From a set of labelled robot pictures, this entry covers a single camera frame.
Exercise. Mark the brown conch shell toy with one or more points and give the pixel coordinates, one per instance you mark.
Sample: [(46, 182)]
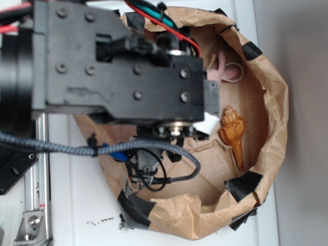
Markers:
[(231, 132)]

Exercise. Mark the aluminium extrusion rail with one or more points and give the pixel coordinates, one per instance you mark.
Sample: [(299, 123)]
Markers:
[(38, 192)]

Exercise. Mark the white tray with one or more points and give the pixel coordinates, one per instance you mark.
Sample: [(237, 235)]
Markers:
[(84, 210)]

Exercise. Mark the metal corner bracket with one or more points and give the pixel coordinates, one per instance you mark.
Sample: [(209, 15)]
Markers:
[(32, 230)]

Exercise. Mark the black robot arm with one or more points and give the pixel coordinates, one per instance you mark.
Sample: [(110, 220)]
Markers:
[(68, 58)]

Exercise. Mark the brown paper bag container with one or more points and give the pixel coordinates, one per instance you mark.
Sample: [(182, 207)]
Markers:
[(220, 193)]

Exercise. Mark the pink plush bunny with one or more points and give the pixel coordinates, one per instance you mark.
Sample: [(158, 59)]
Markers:
[(231, 72)]

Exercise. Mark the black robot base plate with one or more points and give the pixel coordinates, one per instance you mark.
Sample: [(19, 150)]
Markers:
[(14, 165)]

